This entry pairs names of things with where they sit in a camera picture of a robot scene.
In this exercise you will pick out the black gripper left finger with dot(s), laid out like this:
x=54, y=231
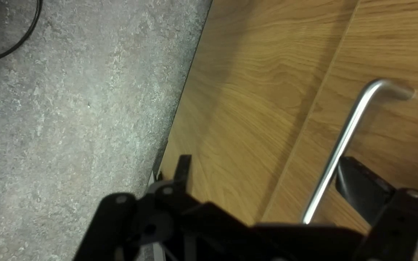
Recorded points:
x=122, y=223

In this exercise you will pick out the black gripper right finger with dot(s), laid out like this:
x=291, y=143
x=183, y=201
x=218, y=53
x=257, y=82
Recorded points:
x=392, y=218

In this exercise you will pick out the wooden cabinet door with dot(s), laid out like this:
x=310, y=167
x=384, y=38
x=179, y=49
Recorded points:
x=247, y=96

